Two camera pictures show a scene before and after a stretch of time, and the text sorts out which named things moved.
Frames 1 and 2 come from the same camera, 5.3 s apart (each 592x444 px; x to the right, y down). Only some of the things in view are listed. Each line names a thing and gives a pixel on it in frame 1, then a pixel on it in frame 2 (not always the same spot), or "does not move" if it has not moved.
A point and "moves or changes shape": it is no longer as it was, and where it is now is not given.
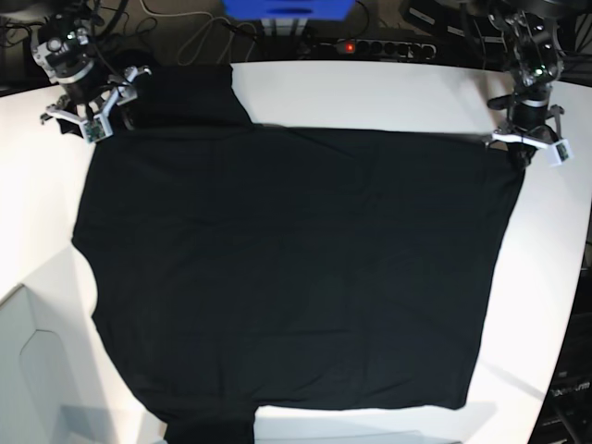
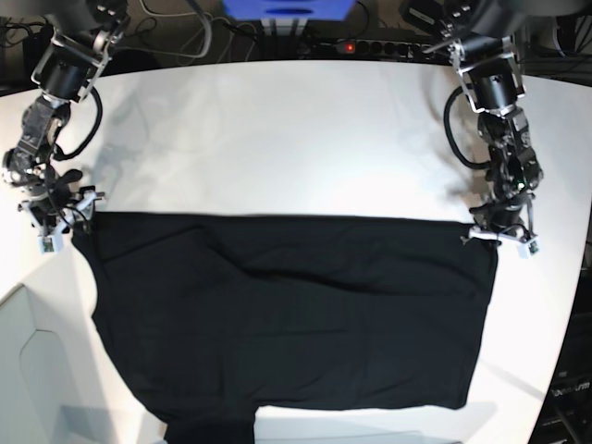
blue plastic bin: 289,9 does not move
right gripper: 529,122 → 508,216
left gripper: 125,89 → 55,211
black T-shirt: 240,265 moves or changes shape
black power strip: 388,49 does not move
